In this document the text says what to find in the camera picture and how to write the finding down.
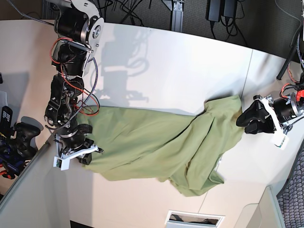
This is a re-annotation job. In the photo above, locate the black remote control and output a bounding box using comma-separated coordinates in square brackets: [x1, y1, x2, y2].
[0, 106, 13, 135]

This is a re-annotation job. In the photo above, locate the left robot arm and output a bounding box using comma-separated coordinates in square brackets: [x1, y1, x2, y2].
[236, 28, 304, 134]

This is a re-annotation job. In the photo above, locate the black power adapter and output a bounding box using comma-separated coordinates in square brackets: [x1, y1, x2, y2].
[205, 0, 238, 22]

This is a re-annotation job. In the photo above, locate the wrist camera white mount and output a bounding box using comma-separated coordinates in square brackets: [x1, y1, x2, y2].
[253, 95, 292, 150]
[53, 140, 104, 171]

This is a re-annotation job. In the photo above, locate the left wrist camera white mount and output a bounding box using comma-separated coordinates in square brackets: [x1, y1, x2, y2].
[253, 95, 292, 150]

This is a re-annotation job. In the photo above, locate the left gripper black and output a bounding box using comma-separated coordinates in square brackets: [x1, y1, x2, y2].
[236, 92, 304, 134]

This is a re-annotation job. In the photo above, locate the green t-shirt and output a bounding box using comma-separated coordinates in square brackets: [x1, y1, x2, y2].
[77, 95, 243, 197]

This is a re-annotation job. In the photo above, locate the black game controller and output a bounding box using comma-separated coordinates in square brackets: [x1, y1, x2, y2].
[13, 122, 41, 160]

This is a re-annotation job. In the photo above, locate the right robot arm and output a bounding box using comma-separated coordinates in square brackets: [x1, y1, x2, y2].
[44, 0, 104, 171]

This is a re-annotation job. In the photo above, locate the aluminium extrusion post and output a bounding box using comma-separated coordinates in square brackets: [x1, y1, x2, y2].
[171, 0, 185, 32]

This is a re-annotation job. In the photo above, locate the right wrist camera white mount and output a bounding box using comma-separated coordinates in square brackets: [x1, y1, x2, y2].
[53, 140, 104, 171]

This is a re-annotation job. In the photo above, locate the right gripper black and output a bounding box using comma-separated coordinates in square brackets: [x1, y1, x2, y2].
[59, 123, 94, 165]

